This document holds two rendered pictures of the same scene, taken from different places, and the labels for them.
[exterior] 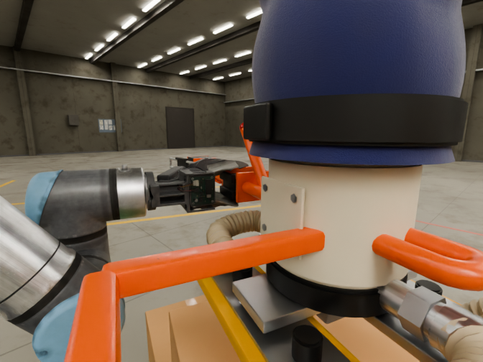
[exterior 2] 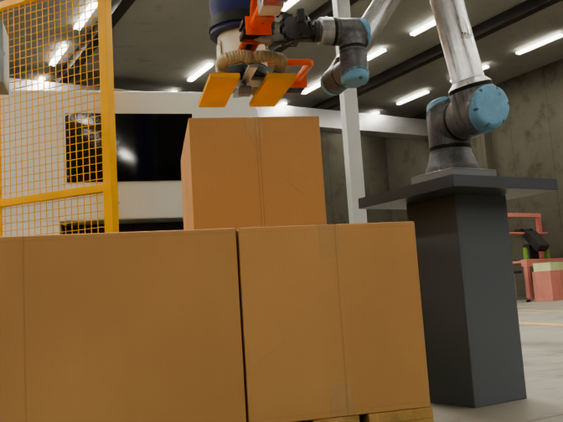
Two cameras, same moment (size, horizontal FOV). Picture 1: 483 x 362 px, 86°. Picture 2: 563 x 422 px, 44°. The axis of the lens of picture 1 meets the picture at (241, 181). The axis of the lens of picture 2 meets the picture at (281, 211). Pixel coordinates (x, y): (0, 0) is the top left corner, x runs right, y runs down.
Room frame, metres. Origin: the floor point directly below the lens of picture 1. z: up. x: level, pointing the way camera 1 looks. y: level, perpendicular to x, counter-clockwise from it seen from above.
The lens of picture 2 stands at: (2.60, 0.47, 0.39)
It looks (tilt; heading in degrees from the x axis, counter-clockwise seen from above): 7 degrees up; 192
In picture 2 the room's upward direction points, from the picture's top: 4 degrees counter-clockwise
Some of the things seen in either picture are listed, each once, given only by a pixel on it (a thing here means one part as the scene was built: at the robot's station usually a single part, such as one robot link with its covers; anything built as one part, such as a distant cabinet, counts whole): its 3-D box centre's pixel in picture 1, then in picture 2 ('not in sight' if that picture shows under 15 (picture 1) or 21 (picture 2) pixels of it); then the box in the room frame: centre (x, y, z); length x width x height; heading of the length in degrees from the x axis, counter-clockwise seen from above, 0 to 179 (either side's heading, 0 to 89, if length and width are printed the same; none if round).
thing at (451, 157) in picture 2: not in sight; (451, 160); (0.01, 0.57, 0.86); 0.19 x 0.19 x 0.10
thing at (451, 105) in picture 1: (339, 124); (241, 26); (0.31, -0.12, 1.36); 0.23 x 0.23 x 0.04
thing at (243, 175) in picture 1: (246, 182); (255, 30); (0.54, -0.01, 1.24); 0.10 x 0.08 x 0.06; 115
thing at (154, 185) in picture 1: (180, 189); (298, 31); (0.48, 0.11, 1.24); 0.12 x 0.09 x 0.08; 115
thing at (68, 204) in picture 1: (77, 199); (349, 33); (0.41, 0.27, 1.24); 0.12 x 0.09 x 0.10; 115
